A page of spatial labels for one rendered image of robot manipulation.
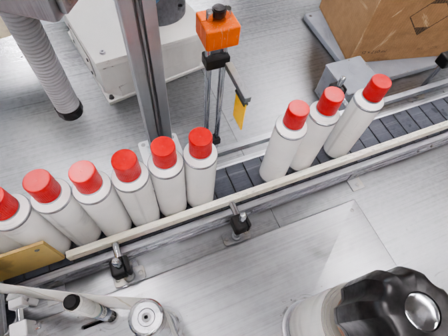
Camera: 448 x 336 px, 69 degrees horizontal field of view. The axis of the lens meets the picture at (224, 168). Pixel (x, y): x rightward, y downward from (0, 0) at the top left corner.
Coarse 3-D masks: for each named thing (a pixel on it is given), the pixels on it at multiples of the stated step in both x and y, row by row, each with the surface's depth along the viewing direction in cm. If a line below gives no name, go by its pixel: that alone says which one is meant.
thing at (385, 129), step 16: (400, 112) 76; (416, 112) 76; (432, 112) 76; (368, 128) 73; (384, 128) 73; (400, 128) 73; (416, 128) 74; (368, 144) 70; (256, 160) 66; (320, 160) 68; (224, 176) 64; (240, 176) 64; (256, 176) 65; (320, 176) 68; (224, 192) 62; (272, 192) 63; (224, 208) 61; (176, 224) 59; (32, 272) 53; (48, 272) 55
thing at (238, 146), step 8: (416, 88) 68; (424, 88) 68; (432, 88) 69; (440, 88) 70; (392, 96) 67; (400, 96) 67; (408, 96) 68; (384, 104) 66; (256, 136) 59; (264, 136) 59; (232, 144) 58; (240, 144) 58; (248, 144) 58; (256, 144) 60; (224, 152) 57; (232, 152) 59
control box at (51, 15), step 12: (0, 0) 22; (12, 0) 22; (24, 0) 22; (36, 0) 22; (48, 0) 22; (60, 0) 22; (72, 0) 23; (12, 12) 23; (24, 12) 23; (36, 12) 23; (48, 12) 22; (60, 12) 23
